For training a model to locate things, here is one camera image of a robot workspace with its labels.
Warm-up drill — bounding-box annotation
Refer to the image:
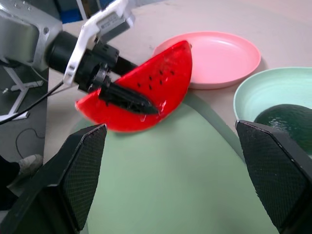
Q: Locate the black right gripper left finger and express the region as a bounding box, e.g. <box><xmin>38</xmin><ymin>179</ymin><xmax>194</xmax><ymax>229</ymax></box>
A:
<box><xmin>0</xmin><ymin>123</ymin><xmax>108</xmax><ymax>234</ymax></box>

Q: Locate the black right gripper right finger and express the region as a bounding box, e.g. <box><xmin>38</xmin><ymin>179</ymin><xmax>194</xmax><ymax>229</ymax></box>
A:
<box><xmin>234</xmin><ymin>119</ymin><xmax>312</xmax><ymax>234</ymax></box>

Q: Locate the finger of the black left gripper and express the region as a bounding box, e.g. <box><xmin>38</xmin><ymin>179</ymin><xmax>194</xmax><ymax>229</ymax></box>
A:
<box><xmin>98</xmin><ymin>82</ymin><xmax>160</xmax><ymax>116</ymax></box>
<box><xmin>113</xmin><ymin>56</ymin><xmax>139</xmax><ymax>76</ymax></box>

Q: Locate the red watermelon slice toy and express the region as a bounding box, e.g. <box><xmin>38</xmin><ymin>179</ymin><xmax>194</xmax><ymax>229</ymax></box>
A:
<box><xmin>75</xmin><ymin>40</ymin><xmax>194</xmax><ymax>134</ymax></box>

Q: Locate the dark green rounded item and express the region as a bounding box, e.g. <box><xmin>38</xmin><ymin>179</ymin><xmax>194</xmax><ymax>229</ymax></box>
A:
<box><xmin>253</xmin><ymin>103</ymin><xmax>312</xmax><ymax>156</ymax></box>

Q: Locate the mint green plate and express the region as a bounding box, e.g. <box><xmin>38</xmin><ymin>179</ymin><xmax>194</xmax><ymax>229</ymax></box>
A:
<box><xmin>233</xmin><ymin>67</ymin><xmax>312</xmax><ymax>159</ymax></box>

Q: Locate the pink plate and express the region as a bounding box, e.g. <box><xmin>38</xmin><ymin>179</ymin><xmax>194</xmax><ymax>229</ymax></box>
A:
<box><xmin>152</xmin><ymin>31</ymin><xmax>262</xmax><ymax>90</ymax></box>

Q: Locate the grey shoe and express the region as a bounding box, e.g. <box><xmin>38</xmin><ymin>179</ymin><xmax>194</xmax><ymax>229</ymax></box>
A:
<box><xmin>18</xmin><ymin>154</ymin><xmax>44</xmax><ymax>177</ymax></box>

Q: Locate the dark trouser leg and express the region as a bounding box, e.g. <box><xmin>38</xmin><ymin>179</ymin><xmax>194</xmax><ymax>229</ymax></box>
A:
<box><xmin>0</xmin><ymin>155</ymin><xmax>22</xmax><ymax>212</ymax></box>

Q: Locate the blue box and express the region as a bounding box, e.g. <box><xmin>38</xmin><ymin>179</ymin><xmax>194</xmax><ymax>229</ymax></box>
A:
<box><xmin>59</xmin><ymin>0</ymin><xmax>85</xmax><ymax>24</ymax></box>

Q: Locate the white metal stand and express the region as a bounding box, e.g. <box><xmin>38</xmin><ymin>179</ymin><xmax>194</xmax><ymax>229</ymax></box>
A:
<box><xmin>1</xmin><ymin>65</ymin><xmax>45</xmax><ymax>120</ymax></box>

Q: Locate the green table mat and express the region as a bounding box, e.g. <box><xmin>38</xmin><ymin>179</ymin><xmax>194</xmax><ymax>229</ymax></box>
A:
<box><xmin>73</xmin><ymin>94</ymin><xmax>281</xmax><ymax>234</ymax></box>

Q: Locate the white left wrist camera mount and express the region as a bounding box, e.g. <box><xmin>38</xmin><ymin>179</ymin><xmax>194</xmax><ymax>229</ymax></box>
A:
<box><xmin>63</xmin><ymin>0</ymin><xmax>136</xmax><ymax>86</ymax></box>

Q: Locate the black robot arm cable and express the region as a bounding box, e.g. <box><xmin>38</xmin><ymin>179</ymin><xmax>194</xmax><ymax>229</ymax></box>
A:
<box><xmin>0</xmin><ymin>81</ymin><xmax>65</xmax><ymax>125</ymax></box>

